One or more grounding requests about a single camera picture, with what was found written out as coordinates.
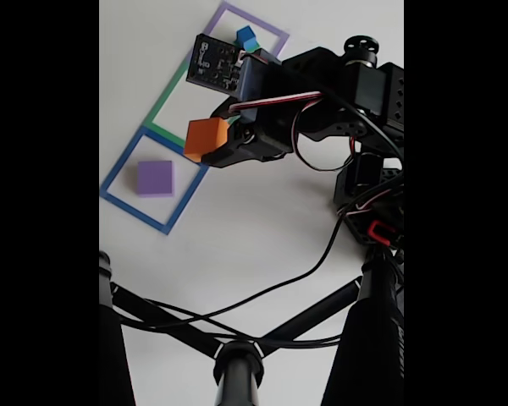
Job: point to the orange block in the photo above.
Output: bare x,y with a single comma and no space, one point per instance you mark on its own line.
203,135

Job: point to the green cube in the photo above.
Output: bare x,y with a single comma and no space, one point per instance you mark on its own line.
257,44

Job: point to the small blue cube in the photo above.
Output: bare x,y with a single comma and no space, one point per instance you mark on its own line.
245,36

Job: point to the large purple block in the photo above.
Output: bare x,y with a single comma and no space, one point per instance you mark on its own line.
152,177

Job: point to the red clamp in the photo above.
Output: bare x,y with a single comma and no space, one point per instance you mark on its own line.
374,230

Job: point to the black tripod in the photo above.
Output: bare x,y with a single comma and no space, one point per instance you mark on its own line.
372,338

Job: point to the green square frame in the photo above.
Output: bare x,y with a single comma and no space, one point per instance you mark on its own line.
161,108

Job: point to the purple square frame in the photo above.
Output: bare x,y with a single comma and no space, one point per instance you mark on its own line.
279,42

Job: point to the blue square frame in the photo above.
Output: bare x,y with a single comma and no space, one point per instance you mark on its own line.
118,186

